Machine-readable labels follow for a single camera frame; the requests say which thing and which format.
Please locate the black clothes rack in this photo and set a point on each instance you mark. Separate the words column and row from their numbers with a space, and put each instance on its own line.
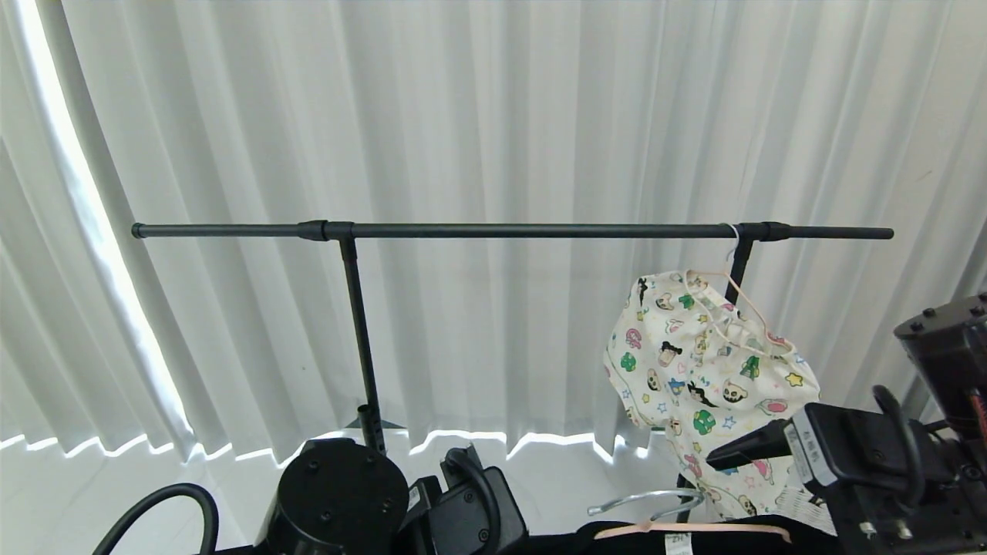
column 540, row 230

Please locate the pink clothes hanger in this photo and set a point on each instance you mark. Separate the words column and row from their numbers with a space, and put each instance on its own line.
column 694, row 529
column 752, row 301

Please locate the white curtain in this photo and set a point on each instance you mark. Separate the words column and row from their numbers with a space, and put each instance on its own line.
column 463, row 116

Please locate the white laundry basket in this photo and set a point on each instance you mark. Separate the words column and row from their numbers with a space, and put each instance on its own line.
column 802, row 505

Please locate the cream printed garment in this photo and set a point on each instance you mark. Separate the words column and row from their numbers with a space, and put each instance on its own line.
column 717, row 385

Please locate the black garment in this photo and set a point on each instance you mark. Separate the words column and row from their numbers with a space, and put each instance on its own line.
column 732, row 546

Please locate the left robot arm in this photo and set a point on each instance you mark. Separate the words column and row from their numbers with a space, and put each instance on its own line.
column 339, row 493

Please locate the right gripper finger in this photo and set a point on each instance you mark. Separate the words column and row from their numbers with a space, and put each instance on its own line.
column 752, row 451

